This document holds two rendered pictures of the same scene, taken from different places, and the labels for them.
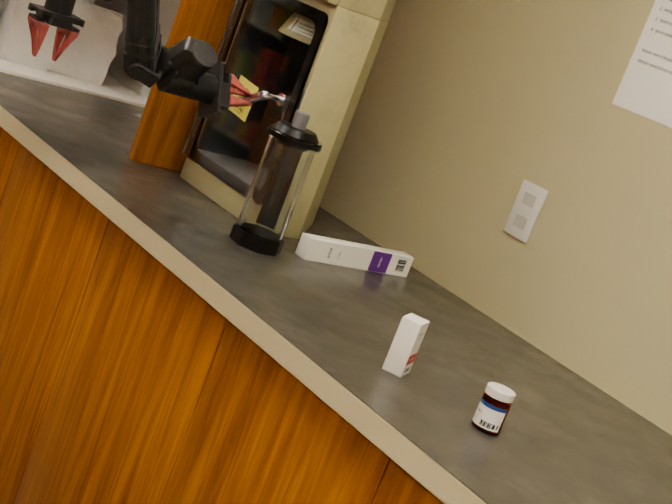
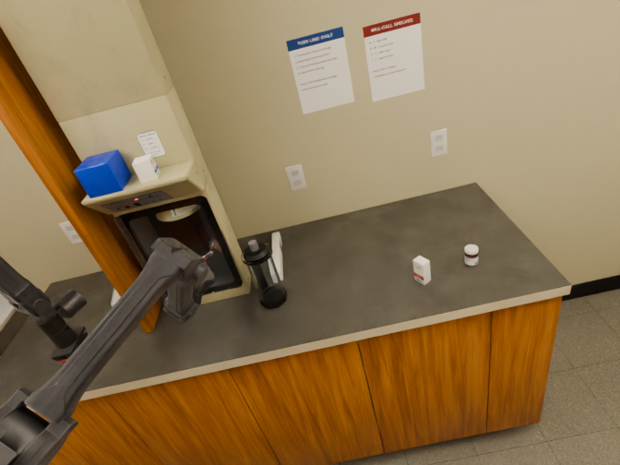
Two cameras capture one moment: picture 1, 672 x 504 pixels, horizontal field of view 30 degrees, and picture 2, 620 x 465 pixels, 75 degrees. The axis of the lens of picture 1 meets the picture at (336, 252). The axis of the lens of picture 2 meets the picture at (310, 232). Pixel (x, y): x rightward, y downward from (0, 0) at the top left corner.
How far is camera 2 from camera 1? 1.65 m
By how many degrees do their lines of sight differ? 46
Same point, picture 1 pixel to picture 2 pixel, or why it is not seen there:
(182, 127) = not seen: hidden behind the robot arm
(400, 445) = (508, 302)
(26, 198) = (141, 400)
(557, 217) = (313, 169)
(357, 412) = (477, 310)
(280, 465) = (432, 345)
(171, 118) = not seen: hidden behind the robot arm
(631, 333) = (376, 180)
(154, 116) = not seen: hidden behind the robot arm
